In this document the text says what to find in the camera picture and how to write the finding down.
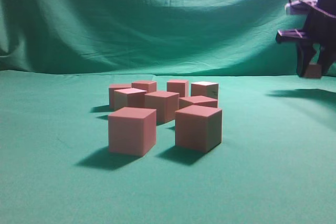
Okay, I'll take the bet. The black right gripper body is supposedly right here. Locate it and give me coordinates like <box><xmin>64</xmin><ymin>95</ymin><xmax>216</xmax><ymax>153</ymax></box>
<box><xmin>276</xmin><ymin>7</ymin><xmax>335</xmax><ymax>47</ymax></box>

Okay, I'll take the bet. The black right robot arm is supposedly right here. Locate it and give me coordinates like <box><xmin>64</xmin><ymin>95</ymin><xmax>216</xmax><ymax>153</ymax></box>
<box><xmin>276</xmin><ymin>0</ymin><xmax>335</xmax><ymax>79</ymax></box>

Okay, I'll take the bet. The green cloth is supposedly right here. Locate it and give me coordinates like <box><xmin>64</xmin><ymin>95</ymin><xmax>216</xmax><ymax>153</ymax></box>
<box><xmin>1</xmin><ymin>0</ymin><xmax>335</xmax><ymax>223</ymax></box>

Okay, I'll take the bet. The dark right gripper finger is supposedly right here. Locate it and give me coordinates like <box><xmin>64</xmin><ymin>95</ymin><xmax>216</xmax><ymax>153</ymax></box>
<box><xmin>296</xmin><ymin>43</ymin><xmax>316</xmax><ymax>77</ymax></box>
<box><xmin>317</xmin><ymin>46</ymin><xmax>335</xmax><ymax>76</ymax></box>

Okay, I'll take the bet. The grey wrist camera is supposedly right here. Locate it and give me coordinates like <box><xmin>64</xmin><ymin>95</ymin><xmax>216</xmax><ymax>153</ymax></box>
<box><xmin>285</xmin><ymin>0</ymin><xmax>318</xmax><ymax>15</ymax></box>

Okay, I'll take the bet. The pink wooden cube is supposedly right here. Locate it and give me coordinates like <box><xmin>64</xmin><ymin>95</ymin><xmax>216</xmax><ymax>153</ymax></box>
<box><xmin>131</xmin><ymin>80</ymin><xmax>157</xmax><ymax>93</ymax></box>
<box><xmin>145</xmin><ymin>91</ymin><xmax>180</xmax><ymax>124</ymax></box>
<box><xmin>113</xmin><ymin>88</ymin><xmax>147</xmax><ymax>111</ymax></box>
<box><xmin>179</xmin><ymin>95</ymin><xmax>218</xmax><ymax>109</ymax></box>
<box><xmin>191</xmin><ymin>81</ymin><xmax>219</xmax><ymax>99</ymax></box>
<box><xmin>303</xmin><ymin>63</ymin><xmax>322</xmax><ymax>79</ymax></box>
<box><xmin>108</xmin><ymin>107</ymin><xmax>156</xmax><ymax>157</ymax></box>
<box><xmin>109</xmin><ymin>83</ymin><xmax>131</xmax><ymax>110</ymax></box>
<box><xmin>175</xmin><ymin>105</ymin><xmax>223</xmax><ymax>153</ymax></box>
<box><xmin>166</xmin><ymin>79</ymin><xmax>189</xmax><ymax>97</ymax></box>

